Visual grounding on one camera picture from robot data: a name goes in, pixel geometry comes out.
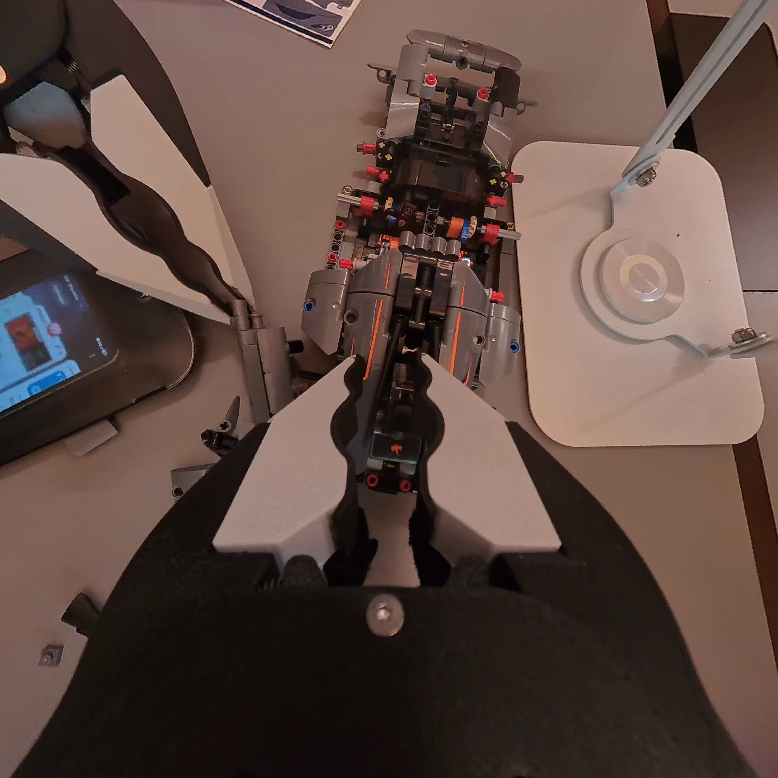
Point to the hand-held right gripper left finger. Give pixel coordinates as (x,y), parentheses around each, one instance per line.
(279,486)

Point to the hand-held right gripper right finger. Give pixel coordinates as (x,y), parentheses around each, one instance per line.
(492,486)

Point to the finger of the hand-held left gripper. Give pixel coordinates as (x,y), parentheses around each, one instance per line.
(170,176)
(48,188)

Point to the grey lego side panel assembly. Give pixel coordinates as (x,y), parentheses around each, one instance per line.
(267,364)

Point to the lego car model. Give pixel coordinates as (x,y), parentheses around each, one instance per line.
(377,292)

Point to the black lego pin connector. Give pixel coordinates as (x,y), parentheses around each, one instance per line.
(214,439)

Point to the black lego blade piece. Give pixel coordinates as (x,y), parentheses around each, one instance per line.
(231,416)

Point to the grey curved lego panel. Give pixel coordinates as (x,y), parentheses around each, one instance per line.
(185,480)

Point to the light grey flat lego piece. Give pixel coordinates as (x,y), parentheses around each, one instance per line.
(91,437)

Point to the lego sticker sheet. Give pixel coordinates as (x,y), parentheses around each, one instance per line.
(292,21)

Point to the dark curved lego slope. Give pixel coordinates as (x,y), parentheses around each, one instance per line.
(79,612)

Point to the small grey lego stud plate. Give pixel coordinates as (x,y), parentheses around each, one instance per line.
(51,656)

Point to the clear round disc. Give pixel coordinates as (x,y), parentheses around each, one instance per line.
(641,279)

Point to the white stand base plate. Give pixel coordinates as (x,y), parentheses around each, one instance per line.
(608,395)

